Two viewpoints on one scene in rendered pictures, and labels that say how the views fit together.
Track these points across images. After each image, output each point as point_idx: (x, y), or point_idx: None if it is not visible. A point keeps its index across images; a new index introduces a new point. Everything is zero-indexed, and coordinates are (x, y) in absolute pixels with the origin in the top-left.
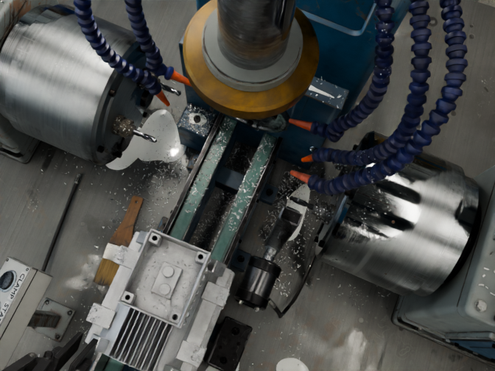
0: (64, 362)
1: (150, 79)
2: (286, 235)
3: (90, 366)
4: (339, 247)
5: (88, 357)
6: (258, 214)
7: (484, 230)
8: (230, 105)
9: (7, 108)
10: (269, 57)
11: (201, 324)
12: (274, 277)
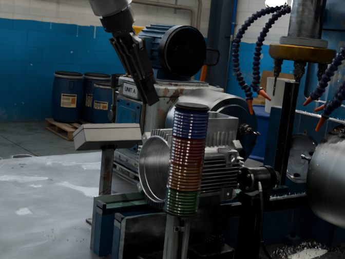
0: (140, 88)
1: (249, 89)
2: (287, 116)
3: (152, 88)
4: (321, 150)
5: (151, 94)
6: (277, 245)
7: None
8: (282, 44)
9: (173, 108)
10: (307, 29)
11: (209, 154)
12: (269, 174)
